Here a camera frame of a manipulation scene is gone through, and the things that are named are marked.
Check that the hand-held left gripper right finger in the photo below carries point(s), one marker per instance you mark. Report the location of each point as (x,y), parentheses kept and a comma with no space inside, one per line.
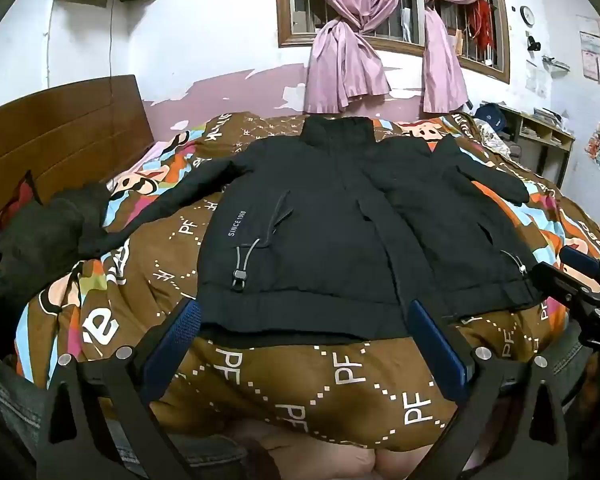
(437,352)

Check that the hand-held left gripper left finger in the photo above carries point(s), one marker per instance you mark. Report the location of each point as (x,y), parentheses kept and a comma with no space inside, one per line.
(172,347)

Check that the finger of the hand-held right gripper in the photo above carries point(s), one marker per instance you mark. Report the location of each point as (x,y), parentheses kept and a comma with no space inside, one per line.
(555,275)
(580,256)

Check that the black jacket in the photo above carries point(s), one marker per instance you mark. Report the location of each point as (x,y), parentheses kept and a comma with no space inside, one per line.
(330,235)

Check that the wooden shelf unit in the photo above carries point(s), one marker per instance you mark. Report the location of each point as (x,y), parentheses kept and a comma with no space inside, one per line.
(562,160)

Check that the cartoon printed blanket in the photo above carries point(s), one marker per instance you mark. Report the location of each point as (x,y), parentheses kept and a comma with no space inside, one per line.
(280,375)

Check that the floral cloth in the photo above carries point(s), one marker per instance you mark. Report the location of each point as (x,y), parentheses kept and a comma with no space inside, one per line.
(495,142)

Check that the pink bed sheet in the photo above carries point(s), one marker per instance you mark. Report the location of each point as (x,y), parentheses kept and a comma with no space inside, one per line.
(330,455)

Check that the blue cap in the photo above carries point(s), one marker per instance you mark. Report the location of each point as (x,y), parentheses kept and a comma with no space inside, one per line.
(490,117)

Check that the dark green clothing pile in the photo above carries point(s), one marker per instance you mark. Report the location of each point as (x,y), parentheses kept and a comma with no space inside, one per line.
(40,240)

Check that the person's jeans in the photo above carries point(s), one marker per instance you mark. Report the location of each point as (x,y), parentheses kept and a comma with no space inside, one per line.
(10,400)

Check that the red and black bag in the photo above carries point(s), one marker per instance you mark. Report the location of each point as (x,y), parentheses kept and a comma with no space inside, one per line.
(22,192)

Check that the pink knotted curtain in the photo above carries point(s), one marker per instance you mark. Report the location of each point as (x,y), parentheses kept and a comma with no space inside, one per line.
(442,70)
(340,60)

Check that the wooden headboard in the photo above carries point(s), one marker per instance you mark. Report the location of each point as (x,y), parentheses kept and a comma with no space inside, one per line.
(65,135)

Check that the red hanging cloth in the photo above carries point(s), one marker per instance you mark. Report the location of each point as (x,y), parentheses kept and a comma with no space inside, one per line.
(482,25)

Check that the small wall shelf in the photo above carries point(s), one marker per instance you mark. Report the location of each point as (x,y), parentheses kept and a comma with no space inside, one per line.
(556,63)

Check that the round wall clock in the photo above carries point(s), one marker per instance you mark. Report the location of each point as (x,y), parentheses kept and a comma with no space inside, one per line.
(528,16)

